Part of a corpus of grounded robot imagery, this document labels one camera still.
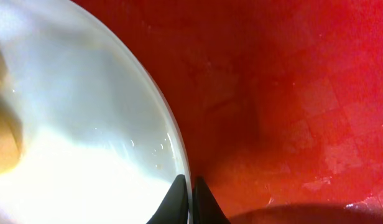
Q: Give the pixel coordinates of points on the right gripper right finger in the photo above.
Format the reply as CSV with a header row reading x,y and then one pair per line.
x,y
205,207

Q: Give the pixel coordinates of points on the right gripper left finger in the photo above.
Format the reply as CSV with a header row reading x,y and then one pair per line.
x,y
174,207

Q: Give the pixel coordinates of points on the white plate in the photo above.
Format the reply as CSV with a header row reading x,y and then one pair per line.
x,y
100,143

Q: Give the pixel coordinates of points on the green and yellow sponge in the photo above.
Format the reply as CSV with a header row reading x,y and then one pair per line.
x,y
10,130

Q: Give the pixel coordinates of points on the red plastic tray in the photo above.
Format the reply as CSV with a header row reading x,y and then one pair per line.
x,y
279,102

